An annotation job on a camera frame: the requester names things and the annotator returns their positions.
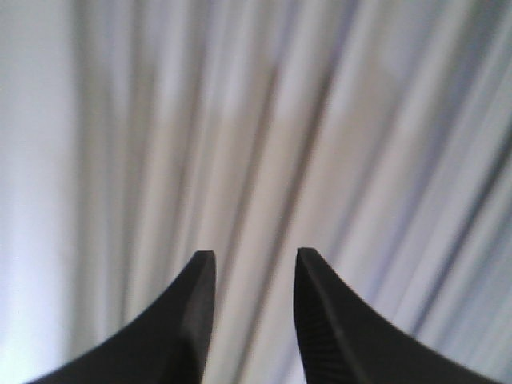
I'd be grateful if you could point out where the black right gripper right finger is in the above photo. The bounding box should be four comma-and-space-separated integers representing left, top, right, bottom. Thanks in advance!
294, 248, 491, 383

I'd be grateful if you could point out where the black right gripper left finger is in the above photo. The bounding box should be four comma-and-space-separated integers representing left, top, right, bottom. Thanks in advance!
37, 250, 216, 383

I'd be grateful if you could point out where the white pleated curtain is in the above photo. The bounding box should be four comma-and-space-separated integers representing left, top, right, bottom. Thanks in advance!
1, 1, 511, 383

